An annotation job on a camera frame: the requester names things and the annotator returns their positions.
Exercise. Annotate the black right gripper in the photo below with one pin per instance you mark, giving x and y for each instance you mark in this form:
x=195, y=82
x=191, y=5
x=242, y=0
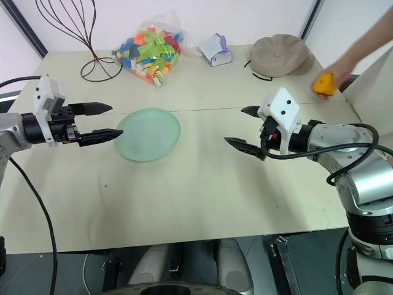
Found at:
x=270, y=136

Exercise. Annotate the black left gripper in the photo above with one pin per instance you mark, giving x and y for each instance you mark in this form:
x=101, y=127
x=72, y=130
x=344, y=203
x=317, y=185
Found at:
x=63, y=126

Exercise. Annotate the orange fruit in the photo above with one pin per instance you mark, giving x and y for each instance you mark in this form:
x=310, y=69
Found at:
x=324, y=84

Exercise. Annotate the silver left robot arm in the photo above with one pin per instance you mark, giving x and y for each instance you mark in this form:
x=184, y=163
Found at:
x=9, y=132

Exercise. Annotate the dark round robot base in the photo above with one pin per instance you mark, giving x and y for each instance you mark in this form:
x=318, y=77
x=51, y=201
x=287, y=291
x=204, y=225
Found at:
x=165, y=289

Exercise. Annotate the person's bare forearm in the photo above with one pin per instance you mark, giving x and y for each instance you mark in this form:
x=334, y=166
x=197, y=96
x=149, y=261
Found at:
x=371, y=30

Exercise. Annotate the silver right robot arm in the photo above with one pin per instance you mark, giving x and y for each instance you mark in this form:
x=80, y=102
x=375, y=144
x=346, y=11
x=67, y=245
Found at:
x=365, y=181

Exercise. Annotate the pale green glass plate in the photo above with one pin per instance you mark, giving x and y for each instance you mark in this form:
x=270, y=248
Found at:
x=147, y=133

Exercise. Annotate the person's bare hand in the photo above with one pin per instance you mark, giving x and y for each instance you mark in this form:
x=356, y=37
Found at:
x=342, y=70

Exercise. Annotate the beige flat cap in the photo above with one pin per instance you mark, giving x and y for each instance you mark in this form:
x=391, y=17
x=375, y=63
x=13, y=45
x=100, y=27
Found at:
x=279, y=55

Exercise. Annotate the white purple paper box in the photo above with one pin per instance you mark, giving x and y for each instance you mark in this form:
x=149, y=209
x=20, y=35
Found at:
x=216, y=50

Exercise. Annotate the clear bag of colourful blocks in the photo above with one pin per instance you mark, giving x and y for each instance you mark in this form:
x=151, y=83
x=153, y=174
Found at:
x=150, y=52

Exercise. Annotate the grey rounded robot leg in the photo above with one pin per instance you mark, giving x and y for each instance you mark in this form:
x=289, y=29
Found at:
x=235, y=264
x=152, y=264

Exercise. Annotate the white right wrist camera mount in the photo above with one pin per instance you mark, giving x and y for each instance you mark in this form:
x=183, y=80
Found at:
x=284, y=107

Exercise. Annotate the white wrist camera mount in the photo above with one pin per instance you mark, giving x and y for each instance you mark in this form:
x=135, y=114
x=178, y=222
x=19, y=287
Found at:
x=43, y=92
x=284, y=107

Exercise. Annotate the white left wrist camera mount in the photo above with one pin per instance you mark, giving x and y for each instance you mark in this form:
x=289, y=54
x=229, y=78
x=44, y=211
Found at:
x=43, y=92

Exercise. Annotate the dark window frame post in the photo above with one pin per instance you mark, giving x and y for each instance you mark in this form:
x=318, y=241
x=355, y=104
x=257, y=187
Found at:
x=312, y=18
x=24, y=27

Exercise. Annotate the black metal frame bar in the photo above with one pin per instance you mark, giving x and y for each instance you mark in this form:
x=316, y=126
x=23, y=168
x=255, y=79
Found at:
x=287, y=267

